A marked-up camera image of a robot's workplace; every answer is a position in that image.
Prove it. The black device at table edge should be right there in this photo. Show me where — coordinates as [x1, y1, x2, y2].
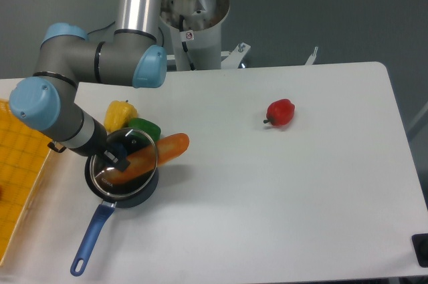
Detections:
[411, 233, 428, 268]

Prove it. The red toy bell pepper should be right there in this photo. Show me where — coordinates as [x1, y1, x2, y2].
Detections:
[263, 99, 295, 127]

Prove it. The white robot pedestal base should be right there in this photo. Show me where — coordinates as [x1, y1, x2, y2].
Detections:
[160, 0, 251, 71]

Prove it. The black cable on floor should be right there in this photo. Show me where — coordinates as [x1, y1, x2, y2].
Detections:
[87, 20, 116, 35]

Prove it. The yellow toy bell pepper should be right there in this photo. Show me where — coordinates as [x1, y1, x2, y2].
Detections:
[104, 100, 138, 132]

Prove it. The yellow plastic basket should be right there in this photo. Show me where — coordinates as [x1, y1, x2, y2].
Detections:
[1, 99, 50, 264]

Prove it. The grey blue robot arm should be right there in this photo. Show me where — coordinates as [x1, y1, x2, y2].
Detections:
[9, 0, 167, 171]

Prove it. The glass pot lid blue knob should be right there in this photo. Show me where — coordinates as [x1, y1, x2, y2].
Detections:
[85, 128, 158, 202]

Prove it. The dark pot blue handle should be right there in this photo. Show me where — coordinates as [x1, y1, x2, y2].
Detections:
[70, 166, 158, 277]

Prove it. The green toy bell pepper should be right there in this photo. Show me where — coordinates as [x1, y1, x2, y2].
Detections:
[128, 118, 161, 142]

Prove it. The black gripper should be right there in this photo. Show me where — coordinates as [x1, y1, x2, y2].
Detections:
[47, 122, 130, 171]

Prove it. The toy baguette bread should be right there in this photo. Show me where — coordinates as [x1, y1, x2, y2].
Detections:
[96, 133, 190, 186]

